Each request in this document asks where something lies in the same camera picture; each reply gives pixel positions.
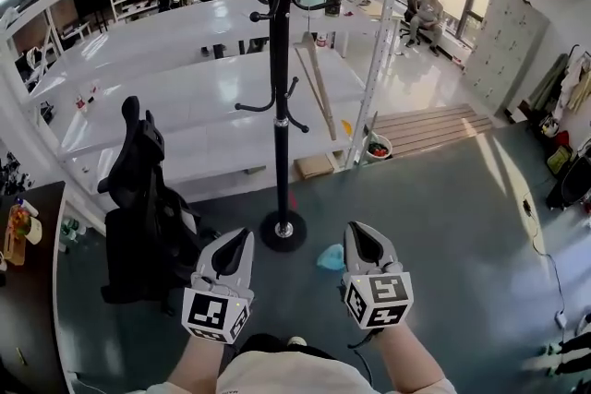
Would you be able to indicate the person's left forearm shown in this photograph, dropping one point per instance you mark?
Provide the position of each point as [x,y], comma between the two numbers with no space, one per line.
[196,360]

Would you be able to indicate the black bag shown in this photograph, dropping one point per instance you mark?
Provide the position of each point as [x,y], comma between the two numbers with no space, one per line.
[568,187]

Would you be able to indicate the white metal shelving frame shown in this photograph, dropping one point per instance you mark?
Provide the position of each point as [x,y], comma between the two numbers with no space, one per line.
[378,60]

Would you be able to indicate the person's shoe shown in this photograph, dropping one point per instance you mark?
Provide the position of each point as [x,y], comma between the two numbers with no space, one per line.
[296,341]

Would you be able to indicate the yellow item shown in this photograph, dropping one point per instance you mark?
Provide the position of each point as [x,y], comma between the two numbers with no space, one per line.
[347,128]

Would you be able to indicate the black coat rack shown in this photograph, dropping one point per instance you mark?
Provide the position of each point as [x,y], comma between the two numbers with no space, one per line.
[280,106]

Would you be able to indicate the wooden tray with items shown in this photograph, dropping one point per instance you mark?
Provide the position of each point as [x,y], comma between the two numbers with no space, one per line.
[15,235]

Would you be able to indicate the person's cream shirt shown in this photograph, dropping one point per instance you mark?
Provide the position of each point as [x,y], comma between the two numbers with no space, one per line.
[295,376]

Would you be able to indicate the black office chair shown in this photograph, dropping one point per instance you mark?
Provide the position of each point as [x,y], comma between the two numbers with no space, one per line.
[138,221]

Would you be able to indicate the person's black trousers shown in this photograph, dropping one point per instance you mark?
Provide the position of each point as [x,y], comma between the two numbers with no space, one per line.
[263,343]

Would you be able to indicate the black swivel chair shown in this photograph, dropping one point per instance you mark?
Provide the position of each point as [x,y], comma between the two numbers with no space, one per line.
[408,14]

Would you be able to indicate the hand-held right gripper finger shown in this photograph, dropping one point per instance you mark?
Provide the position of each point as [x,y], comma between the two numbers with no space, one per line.
[390,254]
[348,258]

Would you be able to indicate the green bottles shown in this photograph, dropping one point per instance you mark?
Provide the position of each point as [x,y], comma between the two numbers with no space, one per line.
[70,231]

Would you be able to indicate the white cup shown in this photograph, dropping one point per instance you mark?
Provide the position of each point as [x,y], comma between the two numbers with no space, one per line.
[32,231]

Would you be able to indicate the garment stand with clothes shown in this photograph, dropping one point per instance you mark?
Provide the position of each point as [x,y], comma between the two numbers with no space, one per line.
[572,87]

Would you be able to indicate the light blue cloth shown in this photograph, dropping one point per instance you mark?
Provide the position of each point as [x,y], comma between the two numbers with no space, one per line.
[331,257]

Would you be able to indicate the dark desk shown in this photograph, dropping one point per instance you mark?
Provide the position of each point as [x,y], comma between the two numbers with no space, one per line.
[27,314]

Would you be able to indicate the white power adapter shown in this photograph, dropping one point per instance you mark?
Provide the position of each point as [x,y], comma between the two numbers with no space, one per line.
[561,319]

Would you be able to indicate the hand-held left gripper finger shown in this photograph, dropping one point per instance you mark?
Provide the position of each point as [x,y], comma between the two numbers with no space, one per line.
[207,263]
[252,263]

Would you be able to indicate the white long table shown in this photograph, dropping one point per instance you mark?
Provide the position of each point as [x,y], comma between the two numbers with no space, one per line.
[184,23]
[184,74]

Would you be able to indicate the grey locker cabinet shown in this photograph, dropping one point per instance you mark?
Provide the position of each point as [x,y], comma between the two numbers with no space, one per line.
[505,51]

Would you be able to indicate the red bag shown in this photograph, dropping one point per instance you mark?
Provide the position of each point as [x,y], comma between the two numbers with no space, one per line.
[562,139]

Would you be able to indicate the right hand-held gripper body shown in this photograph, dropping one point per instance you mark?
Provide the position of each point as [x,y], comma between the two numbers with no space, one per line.
[378,300]

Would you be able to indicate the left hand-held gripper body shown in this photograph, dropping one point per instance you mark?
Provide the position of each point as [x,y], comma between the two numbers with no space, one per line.
[208,314]

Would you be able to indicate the white bucket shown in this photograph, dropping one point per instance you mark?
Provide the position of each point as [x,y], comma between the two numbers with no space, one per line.
[378,148]

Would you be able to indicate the wooden hanger with metal hook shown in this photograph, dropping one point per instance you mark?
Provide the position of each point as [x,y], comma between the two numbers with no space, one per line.
[323,97]

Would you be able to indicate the person's right forearm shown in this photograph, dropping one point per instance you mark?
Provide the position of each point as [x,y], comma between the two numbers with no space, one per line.
[411,355]

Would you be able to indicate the red white bottles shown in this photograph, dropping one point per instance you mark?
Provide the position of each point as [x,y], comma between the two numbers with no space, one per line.
[88,101]

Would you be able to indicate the cardboard box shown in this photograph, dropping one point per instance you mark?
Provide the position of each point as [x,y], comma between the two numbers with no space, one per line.
[314,167]

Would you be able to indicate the wooden slatted step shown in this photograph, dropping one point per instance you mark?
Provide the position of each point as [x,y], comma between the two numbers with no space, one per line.
[434,129]

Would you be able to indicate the yellow green bag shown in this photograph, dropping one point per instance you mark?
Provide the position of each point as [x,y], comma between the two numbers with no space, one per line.
[559,156]

